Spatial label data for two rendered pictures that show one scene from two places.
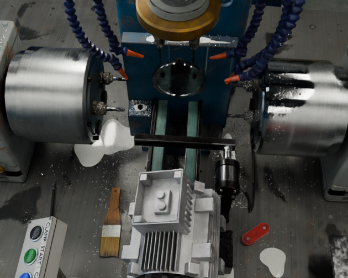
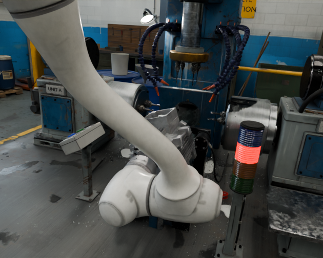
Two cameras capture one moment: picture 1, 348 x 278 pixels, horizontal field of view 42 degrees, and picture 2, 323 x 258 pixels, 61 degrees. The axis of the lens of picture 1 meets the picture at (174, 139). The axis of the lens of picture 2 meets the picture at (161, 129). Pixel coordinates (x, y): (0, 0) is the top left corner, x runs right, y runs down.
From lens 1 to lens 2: 78 cm
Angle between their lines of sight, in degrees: 38
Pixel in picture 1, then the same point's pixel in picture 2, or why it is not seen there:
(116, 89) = not seen: hidden behind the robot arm
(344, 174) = (279, 163)
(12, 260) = (64, 178)
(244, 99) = (224, 151)
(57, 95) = (122, 91)
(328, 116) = (264, 113)
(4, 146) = (87, 121)
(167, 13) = (182, 47)
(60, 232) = (100, 131)
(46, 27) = not seen: hidden behind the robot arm
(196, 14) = (196, 50)
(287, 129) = (240, 118)
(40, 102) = not seen: hidden behind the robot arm
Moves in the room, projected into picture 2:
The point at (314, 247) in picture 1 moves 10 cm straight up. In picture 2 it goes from (258, 211) to (263, 188)
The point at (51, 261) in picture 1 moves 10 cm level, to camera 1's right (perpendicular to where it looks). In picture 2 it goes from (89, 134) to (116, 138)
